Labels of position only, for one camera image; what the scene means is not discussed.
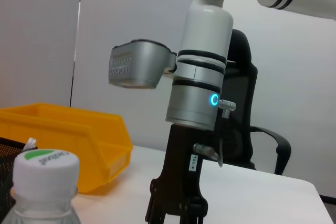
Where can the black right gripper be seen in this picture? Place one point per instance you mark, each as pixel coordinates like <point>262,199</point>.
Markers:
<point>181,176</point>

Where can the clear water bottle green label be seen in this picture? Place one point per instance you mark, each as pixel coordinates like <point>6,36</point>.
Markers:
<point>44,182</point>

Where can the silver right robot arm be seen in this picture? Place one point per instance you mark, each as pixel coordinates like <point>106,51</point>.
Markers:
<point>204,64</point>

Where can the black mesh pen holder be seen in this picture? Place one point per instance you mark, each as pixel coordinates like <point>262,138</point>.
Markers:
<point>8,161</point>

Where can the yellow plastic bin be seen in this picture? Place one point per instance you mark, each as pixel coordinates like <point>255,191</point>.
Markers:
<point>78,134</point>

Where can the black office chair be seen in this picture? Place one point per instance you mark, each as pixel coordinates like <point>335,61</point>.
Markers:
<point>244,82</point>

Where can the grey right wrist camera housing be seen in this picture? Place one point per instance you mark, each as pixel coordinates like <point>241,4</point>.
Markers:
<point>139,64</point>

